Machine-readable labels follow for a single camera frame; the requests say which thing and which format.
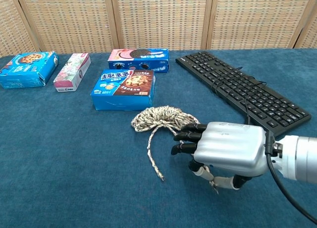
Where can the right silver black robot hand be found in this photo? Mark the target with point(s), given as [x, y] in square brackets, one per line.
[230, 146]

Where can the black computer keyboard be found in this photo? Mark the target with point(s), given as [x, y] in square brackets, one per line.
[272, 106]

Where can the blue and brown cookie box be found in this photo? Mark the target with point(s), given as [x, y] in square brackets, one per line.
[123, 89]

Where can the pink and blue Oreo box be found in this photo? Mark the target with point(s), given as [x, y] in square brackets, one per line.
[138, 60]

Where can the woven wooden folding screen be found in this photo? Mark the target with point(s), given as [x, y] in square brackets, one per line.
[158, 17]

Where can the blue felt table cover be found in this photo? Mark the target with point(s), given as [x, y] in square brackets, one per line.
[74, 163]

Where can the pink floral narrow box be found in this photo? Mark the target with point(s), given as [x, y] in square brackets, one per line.
[71, 72]

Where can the light blue cookie box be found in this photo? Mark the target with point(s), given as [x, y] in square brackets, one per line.
[22, 69]

